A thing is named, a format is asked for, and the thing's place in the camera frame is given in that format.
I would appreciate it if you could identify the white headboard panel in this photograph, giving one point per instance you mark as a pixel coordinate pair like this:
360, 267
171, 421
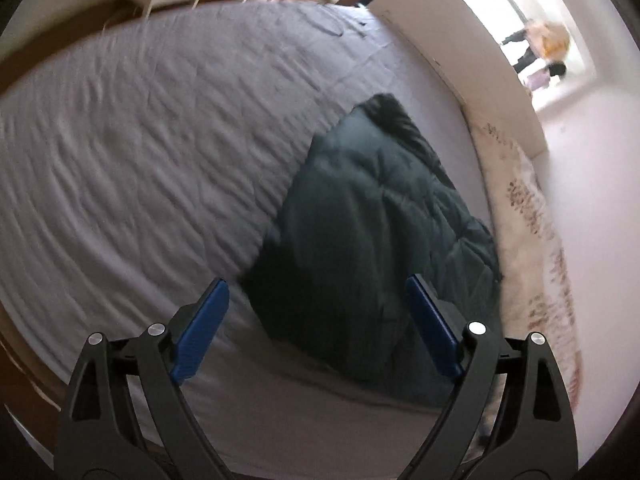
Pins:
451, 37

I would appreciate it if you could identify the yellow toy on windowsill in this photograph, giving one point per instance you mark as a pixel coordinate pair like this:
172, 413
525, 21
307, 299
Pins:
548, 40

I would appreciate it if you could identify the cream floral blanket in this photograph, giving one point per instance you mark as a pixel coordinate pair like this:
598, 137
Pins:
535, 292

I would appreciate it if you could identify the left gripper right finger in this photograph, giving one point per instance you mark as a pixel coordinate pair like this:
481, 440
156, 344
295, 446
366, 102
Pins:
509, 414

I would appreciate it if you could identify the grey bed sheet mattress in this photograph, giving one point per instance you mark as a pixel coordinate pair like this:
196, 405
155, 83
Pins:
142, 163

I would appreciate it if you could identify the dark green puffer jacket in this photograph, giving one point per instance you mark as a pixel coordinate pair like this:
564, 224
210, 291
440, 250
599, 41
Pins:
371, 206

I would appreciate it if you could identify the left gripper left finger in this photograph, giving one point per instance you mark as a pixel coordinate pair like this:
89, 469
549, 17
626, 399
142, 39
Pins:
99, 436

